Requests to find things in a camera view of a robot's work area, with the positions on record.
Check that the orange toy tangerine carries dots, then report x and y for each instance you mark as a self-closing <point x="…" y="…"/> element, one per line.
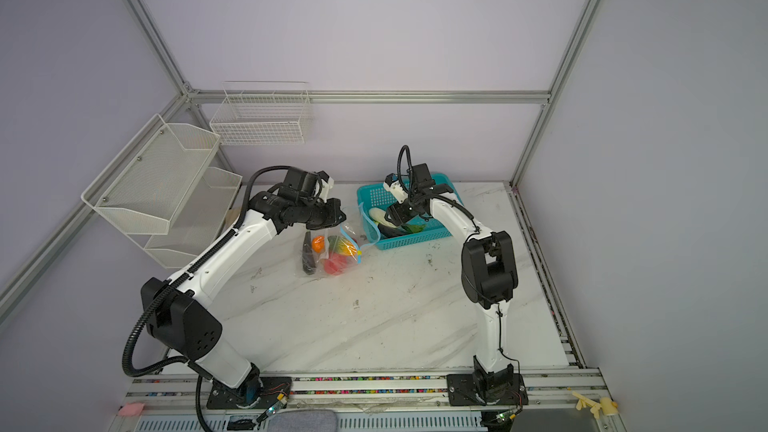
<point x="318" y="244"/>

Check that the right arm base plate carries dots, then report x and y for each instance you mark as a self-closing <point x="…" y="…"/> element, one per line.
<point x="497" y="389"/>

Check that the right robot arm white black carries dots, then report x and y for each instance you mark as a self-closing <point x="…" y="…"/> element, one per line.
<point x="488" y="277"/>

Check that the pink eraser block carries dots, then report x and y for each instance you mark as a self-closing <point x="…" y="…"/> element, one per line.
<point x="133" y="409"/>

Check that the green toy vegetable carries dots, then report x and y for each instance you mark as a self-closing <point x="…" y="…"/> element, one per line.
<point x="343" y="246"/>

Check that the grey cloth pad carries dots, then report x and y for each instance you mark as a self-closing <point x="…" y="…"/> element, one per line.
<point x="304" y="421"/>

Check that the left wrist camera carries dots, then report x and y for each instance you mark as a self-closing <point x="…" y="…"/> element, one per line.
<point x="324" y="185"/>

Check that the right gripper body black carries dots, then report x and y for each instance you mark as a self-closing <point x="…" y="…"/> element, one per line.
<point x="405" y="211"/>

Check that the white wire wall basket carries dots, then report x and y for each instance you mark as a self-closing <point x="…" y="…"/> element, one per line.
<point x="255" y="113"/>

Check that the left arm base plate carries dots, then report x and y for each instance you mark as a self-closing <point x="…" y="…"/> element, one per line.
<point x="260" y="393"/>

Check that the red toy fruit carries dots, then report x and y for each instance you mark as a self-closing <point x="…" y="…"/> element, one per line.
<point x="336" y="264"/>

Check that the white mesh shelf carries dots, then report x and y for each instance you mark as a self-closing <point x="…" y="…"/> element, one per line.
<point x="199" y="221"/>
<point x="144" y="189"/>

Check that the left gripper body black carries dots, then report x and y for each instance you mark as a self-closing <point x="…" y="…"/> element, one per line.
<point x="316" y="215"/>

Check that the white mesh lower shelf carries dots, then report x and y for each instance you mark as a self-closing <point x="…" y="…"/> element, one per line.
<point x="199" y="221"/>

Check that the white mesh upper shelf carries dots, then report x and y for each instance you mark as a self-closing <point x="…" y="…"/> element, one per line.
<point x="144" y="189"/>

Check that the clear zip top bag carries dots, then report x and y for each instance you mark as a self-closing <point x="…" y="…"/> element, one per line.
<point x="343" y="230"/>

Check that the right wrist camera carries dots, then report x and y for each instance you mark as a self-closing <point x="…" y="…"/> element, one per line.
<point x="393" y="184"/>

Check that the teal plastic basket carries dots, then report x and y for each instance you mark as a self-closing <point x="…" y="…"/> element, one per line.
<point x="374" y="201"/>

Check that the dark toy eggplant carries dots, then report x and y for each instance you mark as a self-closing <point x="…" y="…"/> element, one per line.
<point x="399" y="231"/>
<point x="307" y="255"/>

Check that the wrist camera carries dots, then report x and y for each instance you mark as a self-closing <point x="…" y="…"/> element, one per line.
<point x="393" y="184"/>
<point x="324" y="185"/>

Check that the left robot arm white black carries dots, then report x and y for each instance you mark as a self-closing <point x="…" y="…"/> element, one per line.
<point x="177" y="325"/>

